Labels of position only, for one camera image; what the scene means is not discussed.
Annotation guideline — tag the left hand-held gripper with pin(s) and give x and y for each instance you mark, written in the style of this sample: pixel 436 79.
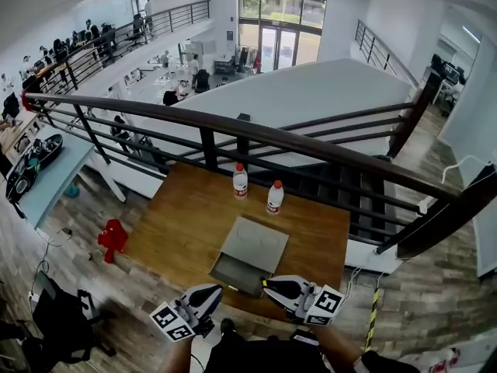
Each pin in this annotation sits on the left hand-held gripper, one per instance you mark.
pixel 182 317

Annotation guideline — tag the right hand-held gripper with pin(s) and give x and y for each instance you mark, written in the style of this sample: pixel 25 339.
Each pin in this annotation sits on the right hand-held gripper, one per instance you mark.
pixel 306 305

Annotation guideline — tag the grey drawer box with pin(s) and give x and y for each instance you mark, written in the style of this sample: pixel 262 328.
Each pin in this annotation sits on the grey drawer box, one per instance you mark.
pixel 252 243

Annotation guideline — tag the person's right forearm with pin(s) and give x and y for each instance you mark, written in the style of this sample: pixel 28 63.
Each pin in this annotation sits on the person's right forearm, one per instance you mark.
pixel 334 348

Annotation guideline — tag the person's left forearm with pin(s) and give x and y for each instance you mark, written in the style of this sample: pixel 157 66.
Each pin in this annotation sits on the person's left forearm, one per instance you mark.
pixel 176 358

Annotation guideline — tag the person's black shoe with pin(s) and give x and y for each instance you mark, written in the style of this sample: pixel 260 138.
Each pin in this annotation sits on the person's black shoe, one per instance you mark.
pixel 228 326

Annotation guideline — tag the yellow black striped tape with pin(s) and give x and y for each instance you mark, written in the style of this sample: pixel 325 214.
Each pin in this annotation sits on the yellow black striped tape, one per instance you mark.
pixel 372 317

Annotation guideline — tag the person's black shirt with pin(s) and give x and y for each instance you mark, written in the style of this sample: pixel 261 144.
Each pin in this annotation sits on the person's black shirt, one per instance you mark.
pixel 264 358

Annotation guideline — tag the wooden table with black legs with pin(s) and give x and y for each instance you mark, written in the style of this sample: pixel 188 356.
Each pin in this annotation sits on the wooden table with black legs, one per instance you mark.
pixel 182 224

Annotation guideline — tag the clear water bottle red cap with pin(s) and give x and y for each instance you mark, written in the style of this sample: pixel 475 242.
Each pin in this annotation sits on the clear water bottle red cap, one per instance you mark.
pixel 240 183
pixel 275 198

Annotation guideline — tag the black office chair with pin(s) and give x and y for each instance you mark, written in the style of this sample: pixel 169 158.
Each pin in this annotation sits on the black office chair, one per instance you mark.
pixel 66 325

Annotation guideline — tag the white bag with red print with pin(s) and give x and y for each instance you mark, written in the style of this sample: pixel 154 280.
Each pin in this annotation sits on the white bag with red print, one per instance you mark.
pixel 431 363

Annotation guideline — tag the teal object on floor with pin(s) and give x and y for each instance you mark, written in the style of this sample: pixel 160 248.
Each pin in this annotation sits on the teal object on floor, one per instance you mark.
pixel 71 190

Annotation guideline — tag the dark metal railing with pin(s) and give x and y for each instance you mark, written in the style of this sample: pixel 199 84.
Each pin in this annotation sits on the dark metal railing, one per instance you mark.
pixel 272 136

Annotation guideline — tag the light blue table white legs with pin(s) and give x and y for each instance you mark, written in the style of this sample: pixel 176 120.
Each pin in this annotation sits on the light blue table white legs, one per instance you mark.
pixel 54 181

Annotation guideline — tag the open black case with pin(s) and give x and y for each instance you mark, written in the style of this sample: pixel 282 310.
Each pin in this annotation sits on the open black case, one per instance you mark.
pixel 46 150

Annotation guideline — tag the short balcony railing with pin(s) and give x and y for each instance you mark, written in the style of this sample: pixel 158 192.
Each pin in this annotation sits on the short balcony railing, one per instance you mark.
pixel 380 53

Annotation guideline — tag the long balcony railing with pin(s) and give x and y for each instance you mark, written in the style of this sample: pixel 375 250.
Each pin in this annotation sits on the long balcony railing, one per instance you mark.
pixel 116 33

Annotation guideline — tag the glass entrance doors and windows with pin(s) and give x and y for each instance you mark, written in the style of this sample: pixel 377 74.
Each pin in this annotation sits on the glass entrance doors and windows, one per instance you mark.
pixel 283 2

